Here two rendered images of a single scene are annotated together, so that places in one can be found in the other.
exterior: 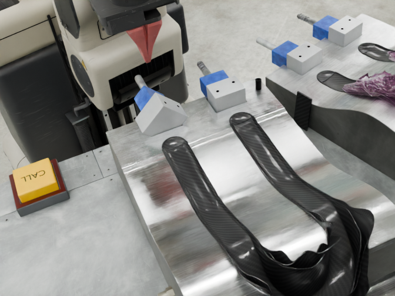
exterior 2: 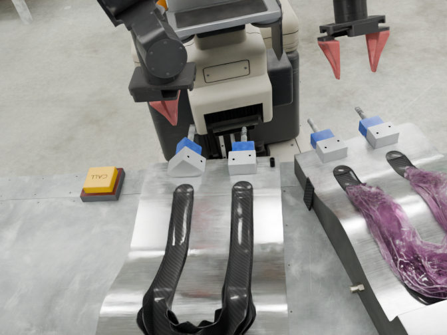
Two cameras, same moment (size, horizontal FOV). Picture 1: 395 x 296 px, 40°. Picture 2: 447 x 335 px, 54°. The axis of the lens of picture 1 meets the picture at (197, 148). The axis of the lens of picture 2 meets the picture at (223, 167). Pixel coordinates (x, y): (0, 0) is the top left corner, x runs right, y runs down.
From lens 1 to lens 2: 0.31 m
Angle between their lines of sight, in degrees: 19
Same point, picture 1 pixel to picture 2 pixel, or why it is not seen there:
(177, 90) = (289, 128)
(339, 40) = (372, 141)
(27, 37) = not seen: hidden behind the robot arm
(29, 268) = (66, 241)
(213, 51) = (354, 98)
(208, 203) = (179, 246)
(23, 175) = (93, 173)
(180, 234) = (142, 263)
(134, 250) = not seen: hidden behind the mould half
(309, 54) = (333, 148)
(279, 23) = (423, 88)
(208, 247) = (144, 284)
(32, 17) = not seen: hidden behind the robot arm
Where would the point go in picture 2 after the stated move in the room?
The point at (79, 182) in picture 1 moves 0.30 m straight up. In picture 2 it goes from (130, 191) to (79, 75)
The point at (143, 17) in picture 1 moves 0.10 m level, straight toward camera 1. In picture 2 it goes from (161, 95) to (136, 138)
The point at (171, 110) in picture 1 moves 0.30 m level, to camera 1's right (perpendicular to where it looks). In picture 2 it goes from (190, 163) to (358, 192)
